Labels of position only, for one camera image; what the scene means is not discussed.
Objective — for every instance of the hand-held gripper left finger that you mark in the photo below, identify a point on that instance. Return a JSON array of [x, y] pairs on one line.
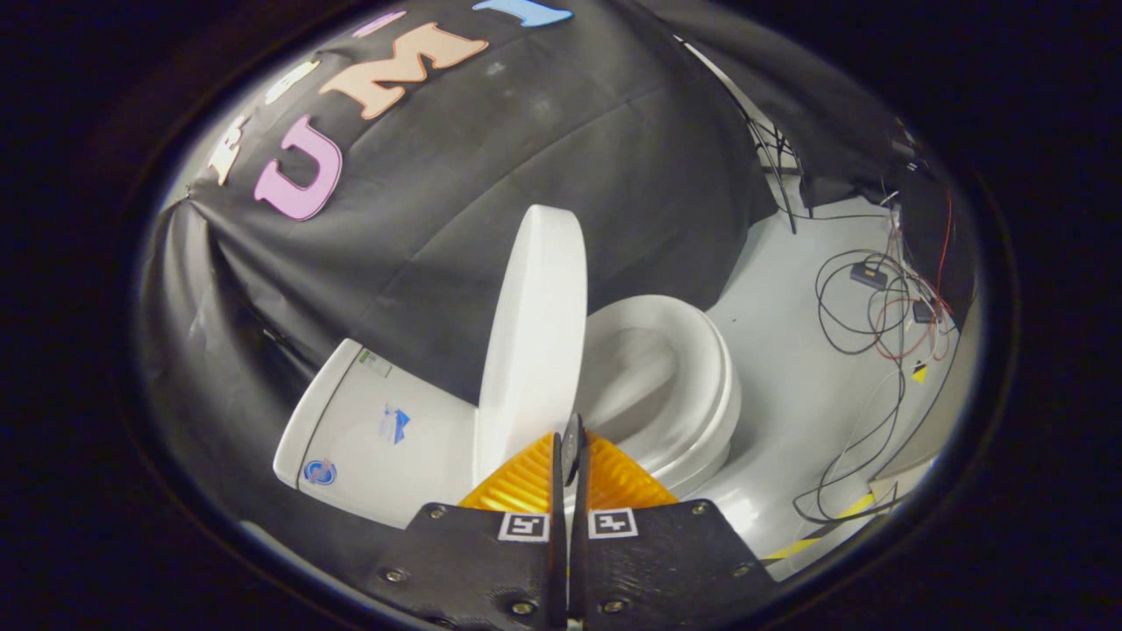
[[491, 561]]

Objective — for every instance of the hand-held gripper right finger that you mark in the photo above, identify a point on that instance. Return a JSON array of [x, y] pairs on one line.
[[657, 561]]

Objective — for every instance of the white toilet lid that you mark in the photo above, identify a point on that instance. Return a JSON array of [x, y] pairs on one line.
[[535, 333]]

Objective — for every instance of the white toilet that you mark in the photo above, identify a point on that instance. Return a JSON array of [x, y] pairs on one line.
[[377, 447]]

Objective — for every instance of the white toilet seat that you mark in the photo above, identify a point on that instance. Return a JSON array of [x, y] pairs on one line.
[[714, 377]]

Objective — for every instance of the yellow floor tape strip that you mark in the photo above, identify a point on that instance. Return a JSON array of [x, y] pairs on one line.
[[855, 506]]

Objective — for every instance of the small black adapter box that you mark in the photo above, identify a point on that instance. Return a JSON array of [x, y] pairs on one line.
[[923, 311], [869, 275]]

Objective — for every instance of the black backdrop cloth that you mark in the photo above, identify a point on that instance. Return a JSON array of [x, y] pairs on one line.
[[491, 202]]

